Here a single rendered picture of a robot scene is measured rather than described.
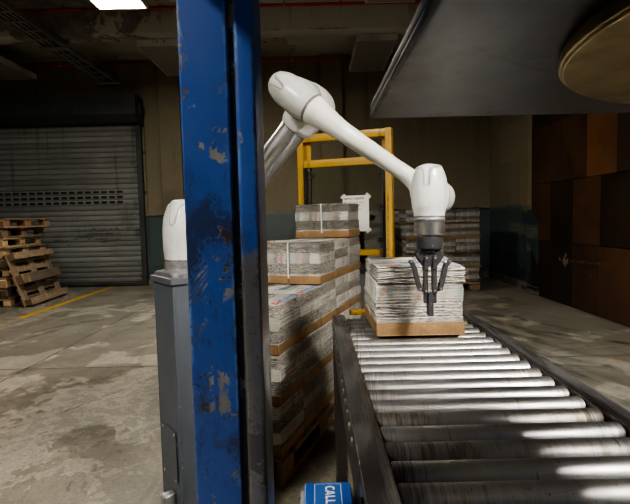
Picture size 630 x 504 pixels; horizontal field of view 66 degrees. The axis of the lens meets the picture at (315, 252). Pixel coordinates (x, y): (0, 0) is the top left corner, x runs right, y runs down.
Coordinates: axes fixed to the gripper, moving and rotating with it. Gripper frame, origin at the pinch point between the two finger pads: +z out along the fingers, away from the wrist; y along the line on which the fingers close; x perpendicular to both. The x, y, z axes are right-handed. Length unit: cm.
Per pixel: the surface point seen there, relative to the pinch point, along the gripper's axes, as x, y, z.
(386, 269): -10.2, 11.4, -9.5
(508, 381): 31.4, -11.1, 13.4
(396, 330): -10.2, 8.5, 10.4
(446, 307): -11.0, -7.9, 3.4
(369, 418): 52, 24, 13
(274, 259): -125, 57, -4
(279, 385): -62, 51, 46
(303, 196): -238, 43, -44
